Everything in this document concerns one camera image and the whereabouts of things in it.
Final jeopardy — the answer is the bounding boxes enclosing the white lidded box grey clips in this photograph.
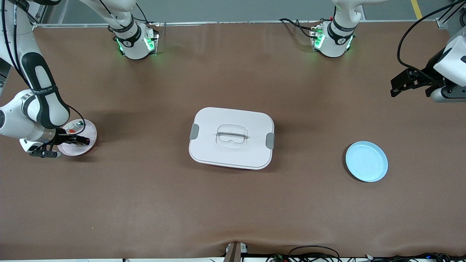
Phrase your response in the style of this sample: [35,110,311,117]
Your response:
[189,107,275,170]

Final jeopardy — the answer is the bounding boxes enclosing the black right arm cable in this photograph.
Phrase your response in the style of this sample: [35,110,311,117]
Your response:
[0,0,86,137]

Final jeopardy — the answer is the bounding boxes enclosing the looped black cable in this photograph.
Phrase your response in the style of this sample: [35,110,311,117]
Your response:
[288,245,341,262]

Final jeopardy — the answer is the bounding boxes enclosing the pale pink round plate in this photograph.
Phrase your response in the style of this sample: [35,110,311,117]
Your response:
[58,119,98,157]

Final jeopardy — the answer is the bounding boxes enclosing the light blue round plate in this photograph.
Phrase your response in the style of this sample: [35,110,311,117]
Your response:
[345,141,388,182]

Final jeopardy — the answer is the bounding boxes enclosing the metal table clamp bracket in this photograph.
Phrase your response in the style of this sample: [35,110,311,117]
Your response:
[224,242,249,262]

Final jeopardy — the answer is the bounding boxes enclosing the black cable bundle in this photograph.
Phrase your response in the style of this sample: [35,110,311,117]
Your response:
[364,253,466,262]

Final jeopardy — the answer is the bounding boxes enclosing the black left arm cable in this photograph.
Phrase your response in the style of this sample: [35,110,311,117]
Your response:
[397,0,466,79]

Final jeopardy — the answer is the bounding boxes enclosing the aluminium frame profile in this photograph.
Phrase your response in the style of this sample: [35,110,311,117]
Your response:
[436,0,466,29]
[27,0,50,28]

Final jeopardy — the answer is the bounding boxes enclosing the black arm base cable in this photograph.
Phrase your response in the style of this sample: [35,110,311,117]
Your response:
[280,18,321,39]

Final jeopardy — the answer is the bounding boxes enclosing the silver table edge rail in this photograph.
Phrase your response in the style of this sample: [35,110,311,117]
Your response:
[33,21,437,28]

